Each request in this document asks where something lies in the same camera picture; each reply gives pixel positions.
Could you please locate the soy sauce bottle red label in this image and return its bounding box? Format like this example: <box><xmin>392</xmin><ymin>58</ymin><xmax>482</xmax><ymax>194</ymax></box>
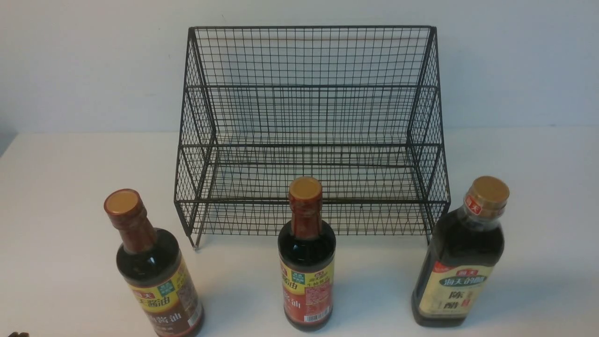
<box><xmin>277</xmin><ymin>176</ymin><xmax>336</xmax><ymax>331</ymax></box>

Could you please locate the dark soy sauce bottle brown label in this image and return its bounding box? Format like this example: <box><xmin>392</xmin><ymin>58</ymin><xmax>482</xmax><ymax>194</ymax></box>
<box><xmin>103</xmin><ymin>189</ymin><xmax>204</xmax><ymax>337</ymax></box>

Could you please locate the vinegar bottle cream label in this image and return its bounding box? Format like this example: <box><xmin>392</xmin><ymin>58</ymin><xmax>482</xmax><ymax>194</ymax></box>
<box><xmin>411</xmin><ymin>176</ymin><xmax>510</xmax><ymax>328</ymax></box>

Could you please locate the black wire mesh shelf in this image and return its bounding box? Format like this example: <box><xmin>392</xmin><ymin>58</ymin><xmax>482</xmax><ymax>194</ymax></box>
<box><xmin>174</xmin><ymin>25</ymin><xmax>451</xmax><ymax>249</ymax></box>

